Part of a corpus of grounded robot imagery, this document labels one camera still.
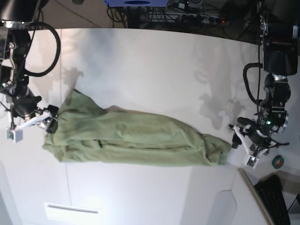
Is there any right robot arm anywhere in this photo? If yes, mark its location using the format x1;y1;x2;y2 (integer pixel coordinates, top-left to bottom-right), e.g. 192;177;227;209
0;0;61;134

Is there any blue box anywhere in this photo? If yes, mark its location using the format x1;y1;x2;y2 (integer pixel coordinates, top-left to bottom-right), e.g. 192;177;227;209
104;0;169;7

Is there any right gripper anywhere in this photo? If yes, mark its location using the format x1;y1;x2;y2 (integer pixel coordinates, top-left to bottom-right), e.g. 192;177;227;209
7;89;59;134

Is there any white slotted plate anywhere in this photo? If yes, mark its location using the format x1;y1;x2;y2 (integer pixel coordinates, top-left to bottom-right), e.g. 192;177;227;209
44;202;106;225

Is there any power strip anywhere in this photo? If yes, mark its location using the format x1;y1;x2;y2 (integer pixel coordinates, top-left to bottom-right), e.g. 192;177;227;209
180;14;225;25

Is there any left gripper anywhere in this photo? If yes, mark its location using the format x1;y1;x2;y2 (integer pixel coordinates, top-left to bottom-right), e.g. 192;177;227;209
232;117;271;149

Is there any black keyboard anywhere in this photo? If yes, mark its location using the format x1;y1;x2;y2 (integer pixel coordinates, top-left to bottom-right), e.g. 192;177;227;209
255;174;291;225

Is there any green t-shirt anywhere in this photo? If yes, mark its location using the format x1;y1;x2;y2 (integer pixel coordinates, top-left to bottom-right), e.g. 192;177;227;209
43;90;231;167

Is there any green tape roll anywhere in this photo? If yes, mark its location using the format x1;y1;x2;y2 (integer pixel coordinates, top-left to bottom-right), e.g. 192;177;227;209
271;155;285;169

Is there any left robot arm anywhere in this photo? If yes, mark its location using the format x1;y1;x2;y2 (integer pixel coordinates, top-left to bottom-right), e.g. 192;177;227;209
237;0;300;151

